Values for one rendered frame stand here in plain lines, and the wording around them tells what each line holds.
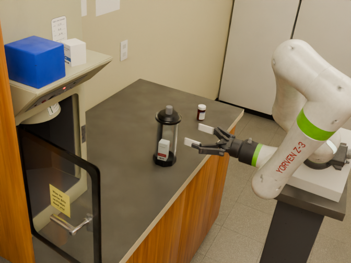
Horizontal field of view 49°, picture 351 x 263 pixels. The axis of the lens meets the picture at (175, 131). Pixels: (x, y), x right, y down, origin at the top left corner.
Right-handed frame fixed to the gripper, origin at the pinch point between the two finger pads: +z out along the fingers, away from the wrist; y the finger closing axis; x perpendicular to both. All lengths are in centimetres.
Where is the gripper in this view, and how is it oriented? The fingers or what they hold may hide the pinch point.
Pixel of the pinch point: (194, 134)
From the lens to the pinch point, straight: 157.7
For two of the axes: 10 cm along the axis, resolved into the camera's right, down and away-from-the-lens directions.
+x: -0.8, 8.5, 5.2
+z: -8.9, -3.0, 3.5
